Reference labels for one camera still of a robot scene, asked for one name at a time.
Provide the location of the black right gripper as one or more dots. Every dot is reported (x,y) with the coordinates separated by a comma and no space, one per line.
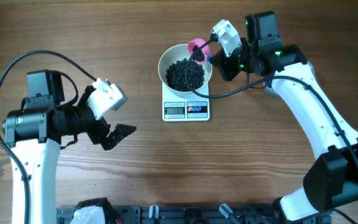
(220,58)

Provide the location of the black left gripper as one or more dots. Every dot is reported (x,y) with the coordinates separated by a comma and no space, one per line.
(98,135)

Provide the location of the pink scoop blue handle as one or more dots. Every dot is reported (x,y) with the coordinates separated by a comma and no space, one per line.
(199,56)

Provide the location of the black beans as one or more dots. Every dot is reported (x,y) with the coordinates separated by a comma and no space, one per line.
(184,72)

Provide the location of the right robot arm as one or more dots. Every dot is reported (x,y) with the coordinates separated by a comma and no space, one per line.
(332,180)

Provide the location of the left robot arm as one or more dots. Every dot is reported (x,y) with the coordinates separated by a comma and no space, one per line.
(34,134)

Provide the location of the white digital kitchen scale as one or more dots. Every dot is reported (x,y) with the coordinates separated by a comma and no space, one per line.
(184,108)

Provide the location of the white bowl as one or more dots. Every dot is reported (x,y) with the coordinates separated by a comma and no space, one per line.
(179,52)

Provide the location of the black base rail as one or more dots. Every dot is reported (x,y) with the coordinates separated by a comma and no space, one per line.
(259,213)

